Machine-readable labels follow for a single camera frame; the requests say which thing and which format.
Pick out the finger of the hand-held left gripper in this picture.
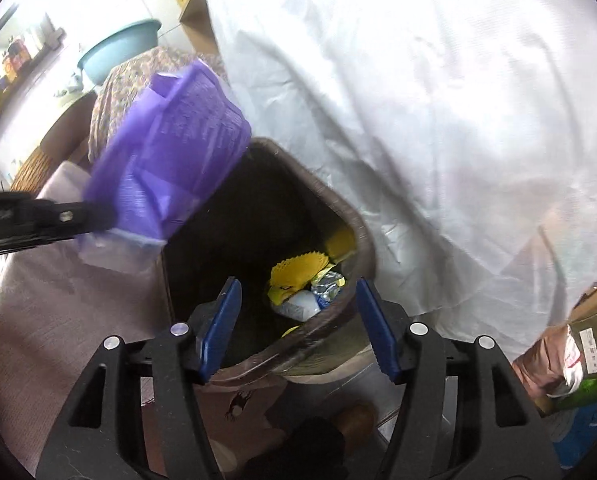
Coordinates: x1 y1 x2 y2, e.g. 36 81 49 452
0 190 115 261

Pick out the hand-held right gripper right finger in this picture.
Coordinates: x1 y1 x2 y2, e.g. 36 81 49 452
355 277 561 480

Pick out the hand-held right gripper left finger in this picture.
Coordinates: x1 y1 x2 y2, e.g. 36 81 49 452
36 276 243 480

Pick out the silver foil wrapper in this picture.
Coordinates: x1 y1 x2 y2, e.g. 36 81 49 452
311 271 346 308

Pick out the orange bottle with white cap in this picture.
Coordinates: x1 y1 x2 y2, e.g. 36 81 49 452
276 290 324 322

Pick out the yellow foam fruit net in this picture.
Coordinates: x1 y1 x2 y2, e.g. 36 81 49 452
270 251 333 306

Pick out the brown trash bin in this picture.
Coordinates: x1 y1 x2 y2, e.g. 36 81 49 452
161 137 379 386

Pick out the purple plastic bag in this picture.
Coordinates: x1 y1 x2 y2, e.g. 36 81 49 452
78 57 253 273

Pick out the wicker basin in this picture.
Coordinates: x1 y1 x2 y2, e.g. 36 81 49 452
11 147 54 193

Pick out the floral cloth cover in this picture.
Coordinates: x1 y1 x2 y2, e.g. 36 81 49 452
87 45 229 166

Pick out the light blue plastic basin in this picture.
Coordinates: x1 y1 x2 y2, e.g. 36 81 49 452
77 19 162 85

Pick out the cardboard box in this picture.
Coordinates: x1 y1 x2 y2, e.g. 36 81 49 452
563 280 597 411

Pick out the white plastic sheet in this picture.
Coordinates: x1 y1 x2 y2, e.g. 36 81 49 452
198 0 597 361

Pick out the wooden shelf cabinet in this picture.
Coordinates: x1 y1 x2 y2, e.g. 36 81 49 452
178 0 222 56

